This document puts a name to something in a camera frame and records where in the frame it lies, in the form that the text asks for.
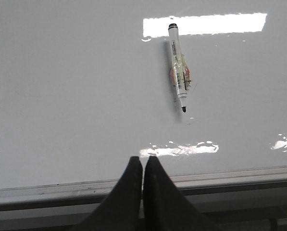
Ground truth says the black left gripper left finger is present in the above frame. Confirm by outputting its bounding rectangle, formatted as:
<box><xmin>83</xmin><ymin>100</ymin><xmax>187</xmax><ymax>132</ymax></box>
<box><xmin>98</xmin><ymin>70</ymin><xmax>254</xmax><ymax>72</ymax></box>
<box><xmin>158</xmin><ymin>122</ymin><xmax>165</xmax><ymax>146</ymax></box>
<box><xmin>71</xmin><ymin>156</ymin><xmax>143</xmax><ymax>231</ymax></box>

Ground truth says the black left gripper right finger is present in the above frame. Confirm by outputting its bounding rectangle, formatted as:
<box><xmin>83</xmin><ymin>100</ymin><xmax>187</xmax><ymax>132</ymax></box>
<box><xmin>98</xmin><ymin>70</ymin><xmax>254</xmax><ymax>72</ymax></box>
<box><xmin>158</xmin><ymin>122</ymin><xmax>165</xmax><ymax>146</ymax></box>
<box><xmin>143</xmin><ymin>156</ymin><xmax>219</xmax><ymax>231</ymax></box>

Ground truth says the white black whiteboard marker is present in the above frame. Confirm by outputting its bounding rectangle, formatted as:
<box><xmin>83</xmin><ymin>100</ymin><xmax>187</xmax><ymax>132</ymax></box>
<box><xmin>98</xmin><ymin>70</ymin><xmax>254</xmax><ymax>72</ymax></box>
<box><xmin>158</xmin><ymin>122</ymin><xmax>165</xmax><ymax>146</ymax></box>
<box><xmin>168</xmin><ymin>23</ymin><xmax>192</xmax><ymax>113</ymax></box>

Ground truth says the white whiteboard with aluminium frame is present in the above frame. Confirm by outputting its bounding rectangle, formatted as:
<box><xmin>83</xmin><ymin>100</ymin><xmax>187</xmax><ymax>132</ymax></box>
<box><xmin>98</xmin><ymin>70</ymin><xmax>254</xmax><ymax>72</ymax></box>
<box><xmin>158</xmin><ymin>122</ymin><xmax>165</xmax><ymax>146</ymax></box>
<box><xmin>0</xmin><ymin>0</ymin><xmax>287</xmax><ymax>211</ymax></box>

